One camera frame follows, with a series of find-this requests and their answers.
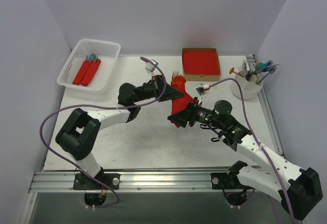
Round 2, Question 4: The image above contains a white utensil holder cup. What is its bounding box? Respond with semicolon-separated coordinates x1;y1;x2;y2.
235;75;263;100

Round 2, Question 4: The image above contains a teal spoon in cup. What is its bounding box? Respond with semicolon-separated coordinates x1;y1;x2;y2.
255;62;265;72

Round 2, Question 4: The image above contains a blue plastic fork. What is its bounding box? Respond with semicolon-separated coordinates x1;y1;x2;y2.
257;60;279;84

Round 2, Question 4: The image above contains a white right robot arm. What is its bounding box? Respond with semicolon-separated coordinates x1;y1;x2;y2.
168;98;323;220

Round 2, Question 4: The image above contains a silver metal fork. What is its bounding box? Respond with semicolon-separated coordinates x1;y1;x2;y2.
238;59;254;81

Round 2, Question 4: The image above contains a teal spoon in basket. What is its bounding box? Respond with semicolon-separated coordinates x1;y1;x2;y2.
88;53;99;62

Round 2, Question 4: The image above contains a white plastic basket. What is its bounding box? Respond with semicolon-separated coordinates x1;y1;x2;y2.
57;39;121;94

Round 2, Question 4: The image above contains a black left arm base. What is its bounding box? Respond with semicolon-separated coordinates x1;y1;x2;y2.
73;172;121;209

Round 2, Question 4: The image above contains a brown cardboard box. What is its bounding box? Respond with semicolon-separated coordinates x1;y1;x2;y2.
182;48;221;82

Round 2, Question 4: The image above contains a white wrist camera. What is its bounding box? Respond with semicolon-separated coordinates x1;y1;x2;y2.
145;59;158;77
195;83;210;106

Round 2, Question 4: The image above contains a red napkin stack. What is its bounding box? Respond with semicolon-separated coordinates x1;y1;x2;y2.
182;51;220;75

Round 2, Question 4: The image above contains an orange plastic spoon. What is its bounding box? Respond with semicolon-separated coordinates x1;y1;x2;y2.
171;75;183;86

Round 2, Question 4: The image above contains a red rolled napkin left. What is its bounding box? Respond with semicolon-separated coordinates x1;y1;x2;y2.
73;61;92;85

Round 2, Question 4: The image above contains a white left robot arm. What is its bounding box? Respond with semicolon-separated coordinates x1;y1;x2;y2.
55;75;184;189

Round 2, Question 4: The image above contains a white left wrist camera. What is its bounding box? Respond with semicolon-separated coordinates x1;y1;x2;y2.
145;59;158;77

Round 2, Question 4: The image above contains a red paper napkin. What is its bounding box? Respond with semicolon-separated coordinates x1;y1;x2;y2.
171;80;194;115

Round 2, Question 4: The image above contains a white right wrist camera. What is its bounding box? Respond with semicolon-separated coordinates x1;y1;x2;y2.
195;83;210;106

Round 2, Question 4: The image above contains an aluminium rail frame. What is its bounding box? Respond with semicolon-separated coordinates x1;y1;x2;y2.
20;54;311;224

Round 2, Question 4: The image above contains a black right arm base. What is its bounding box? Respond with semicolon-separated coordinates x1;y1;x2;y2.
211;172;255;209

